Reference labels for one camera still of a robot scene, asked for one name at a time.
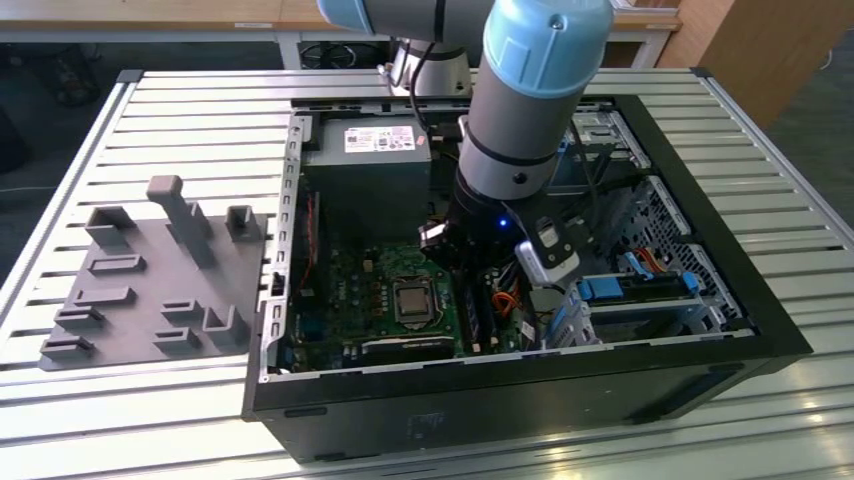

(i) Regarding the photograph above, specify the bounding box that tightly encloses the CPU socket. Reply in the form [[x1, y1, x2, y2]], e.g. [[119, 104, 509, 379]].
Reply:
[[387, 273, 442, 332]]

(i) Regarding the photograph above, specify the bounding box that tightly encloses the silver CPU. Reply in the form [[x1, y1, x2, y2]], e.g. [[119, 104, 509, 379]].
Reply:
[[398, 288, 433, 321]]

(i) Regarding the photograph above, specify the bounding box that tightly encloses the silver power supply unit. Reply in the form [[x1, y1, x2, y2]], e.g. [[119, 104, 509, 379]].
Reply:
[[303, 117, 436, 246]]

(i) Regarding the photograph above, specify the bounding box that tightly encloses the green motherboard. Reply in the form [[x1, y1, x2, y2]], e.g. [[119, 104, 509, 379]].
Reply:
[[286, 239, 529, 371]]

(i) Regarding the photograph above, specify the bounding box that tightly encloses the hard disk in blue carrier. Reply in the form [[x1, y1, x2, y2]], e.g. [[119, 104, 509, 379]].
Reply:
[[577, 273, 702, 304]]

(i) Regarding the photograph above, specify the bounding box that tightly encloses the graphics card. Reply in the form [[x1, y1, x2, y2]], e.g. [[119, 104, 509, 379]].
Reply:
[[358, 332, 457, 362]]

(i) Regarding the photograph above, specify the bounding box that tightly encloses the perforated metal drive cage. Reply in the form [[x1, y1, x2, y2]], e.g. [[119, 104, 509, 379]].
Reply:
[[573, 174, 760, 346]]

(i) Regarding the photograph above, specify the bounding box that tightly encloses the black PC case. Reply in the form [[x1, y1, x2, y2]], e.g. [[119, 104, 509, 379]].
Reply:
[[241, 67, 814, 464]]

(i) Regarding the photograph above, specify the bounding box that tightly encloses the grey parts rack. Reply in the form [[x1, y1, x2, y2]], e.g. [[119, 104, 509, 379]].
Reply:
[[38, 174, 273, 372]]

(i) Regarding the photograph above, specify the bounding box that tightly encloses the wooden cabinet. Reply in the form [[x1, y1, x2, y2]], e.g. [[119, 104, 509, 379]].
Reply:
[[657, 0, 854, 129]]

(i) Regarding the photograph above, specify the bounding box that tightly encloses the wooden top desk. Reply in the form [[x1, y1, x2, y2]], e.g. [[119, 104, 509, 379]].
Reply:
[[0, 0, 682, 71]]

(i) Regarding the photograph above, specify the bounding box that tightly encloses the red orange yellow wire bundle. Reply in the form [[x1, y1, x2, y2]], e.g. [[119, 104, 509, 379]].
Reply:
[[492, 292, 526, 319]]

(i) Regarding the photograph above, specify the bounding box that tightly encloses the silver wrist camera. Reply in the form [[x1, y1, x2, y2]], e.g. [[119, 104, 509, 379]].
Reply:
[[513, 215, 588, 287]]

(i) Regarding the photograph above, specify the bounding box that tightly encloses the blue wire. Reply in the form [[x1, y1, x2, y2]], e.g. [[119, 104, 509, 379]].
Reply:
[[624, 251, 656, 280]]

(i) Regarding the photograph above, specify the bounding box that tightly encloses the black camera cable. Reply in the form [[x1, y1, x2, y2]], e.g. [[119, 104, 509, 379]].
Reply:
[[406, 0, 464, 147]]

